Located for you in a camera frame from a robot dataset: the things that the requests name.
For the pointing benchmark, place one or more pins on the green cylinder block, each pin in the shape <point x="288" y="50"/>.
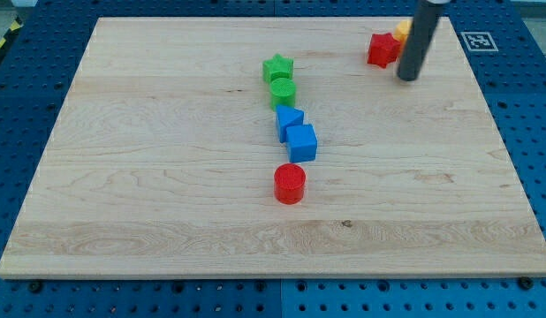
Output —
<point x="282" y="92"/>

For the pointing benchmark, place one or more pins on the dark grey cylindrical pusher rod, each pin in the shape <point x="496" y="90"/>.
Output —
<point x="424" y="22"/>

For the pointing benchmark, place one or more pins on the blue cube block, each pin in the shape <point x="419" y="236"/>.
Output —
<point x="301" y="143"/>

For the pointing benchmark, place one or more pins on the yellow hexagon block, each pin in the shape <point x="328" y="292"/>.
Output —
<point x="402" y="30"/>

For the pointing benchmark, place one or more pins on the red cylinder block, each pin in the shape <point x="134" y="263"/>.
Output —
<point x="289" y="183"/>

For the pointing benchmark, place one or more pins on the red star block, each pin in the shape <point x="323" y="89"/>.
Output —
<point x="383" y="49"/>

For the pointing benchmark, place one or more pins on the green star block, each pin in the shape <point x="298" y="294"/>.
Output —
<point x="277" y="67"/>

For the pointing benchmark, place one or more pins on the light wooden board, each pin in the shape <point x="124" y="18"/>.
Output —
<point x="161" y="162"/>

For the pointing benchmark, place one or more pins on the black yellow hazard tape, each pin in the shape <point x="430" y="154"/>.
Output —
<point x="11" y="34"/>

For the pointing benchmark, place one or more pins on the white fiducial marker tag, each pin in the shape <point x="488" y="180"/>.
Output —
<point x="479" y="41"/>

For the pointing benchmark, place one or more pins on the blue triangle block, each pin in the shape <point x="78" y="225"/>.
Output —
<point x="287" y="116"/>

